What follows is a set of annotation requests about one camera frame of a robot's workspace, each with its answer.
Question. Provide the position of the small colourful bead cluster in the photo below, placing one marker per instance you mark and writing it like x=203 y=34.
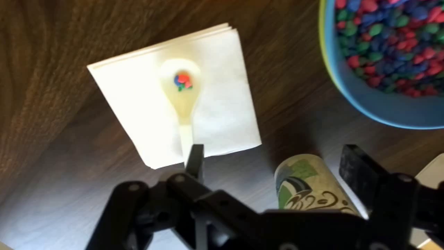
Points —
x=184 y=80

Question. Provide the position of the colourful beads pile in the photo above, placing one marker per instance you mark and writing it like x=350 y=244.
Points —
x=393 y=45

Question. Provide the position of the pale wooden open box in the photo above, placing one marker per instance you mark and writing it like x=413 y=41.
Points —
x=435 y=173

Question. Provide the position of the white paper napkin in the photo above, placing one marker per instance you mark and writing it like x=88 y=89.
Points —
x=222 y=91

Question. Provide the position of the patterned paper cup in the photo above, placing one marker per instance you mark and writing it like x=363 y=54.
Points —
x=306 y=184

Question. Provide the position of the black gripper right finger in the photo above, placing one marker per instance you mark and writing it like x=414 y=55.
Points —
x=365 y=175

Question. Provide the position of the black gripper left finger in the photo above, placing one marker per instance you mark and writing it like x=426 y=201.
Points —
x=195 y=161

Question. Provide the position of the blue bowl yellow outside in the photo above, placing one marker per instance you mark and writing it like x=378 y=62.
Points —
x=351 y=91

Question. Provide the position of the white plastic spoon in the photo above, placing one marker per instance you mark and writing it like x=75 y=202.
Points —
x=182 y=108

